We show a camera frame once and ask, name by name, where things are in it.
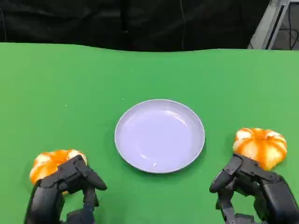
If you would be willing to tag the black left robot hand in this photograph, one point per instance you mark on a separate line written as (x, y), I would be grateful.
(46, 200)

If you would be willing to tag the green table cloth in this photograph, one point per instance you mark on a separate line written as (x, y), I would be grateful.
(70, 93)

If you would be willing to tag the orange and white bread roll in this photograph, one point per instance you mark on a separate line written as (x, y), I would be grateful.
(261, 144)
(46, 163)

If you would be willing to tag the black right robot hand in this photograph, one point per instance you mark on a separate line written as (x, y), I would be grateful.
(273, 193)

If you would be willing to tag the black curtain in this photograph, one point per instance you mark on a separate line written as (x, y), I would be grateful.
(81, 21)

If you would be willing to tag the grey metal frame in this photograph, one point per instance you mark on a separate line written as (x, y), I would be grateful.
(268, 25)

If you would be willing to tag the lilac plate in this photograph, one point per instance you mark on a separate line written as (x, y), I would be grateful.
(158, 137)

